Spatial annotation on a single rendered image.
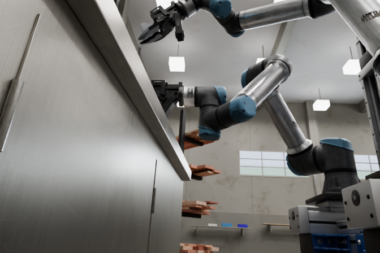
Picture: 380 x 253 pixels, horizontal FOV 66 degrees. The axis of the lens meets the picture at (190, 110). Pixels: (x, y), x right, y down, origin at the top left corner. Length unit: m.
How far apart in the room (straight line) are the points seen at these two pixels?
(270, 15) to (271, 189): 10.48
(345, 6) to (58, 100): 0.75
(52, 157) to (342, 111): 13.11
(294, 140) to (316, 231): 0.37
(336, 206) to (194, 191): 10.09
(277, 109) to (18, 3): 1.12
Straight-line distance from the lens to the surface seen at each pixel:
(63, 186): 0.32
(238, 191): 11.24
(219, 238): 11.04
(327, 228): 1.18
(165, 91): 1.05
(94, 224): 0.40
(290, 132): 1.30
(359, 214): 0.76
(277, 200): 11.43
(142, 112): 0.56
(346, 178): 1.25
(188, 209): 3.61
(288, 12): 1.13
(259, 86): 0.99
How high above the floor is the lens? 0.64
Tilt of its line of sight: 24 degrees up
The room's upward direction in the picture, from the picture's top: 3 degrees clockwise
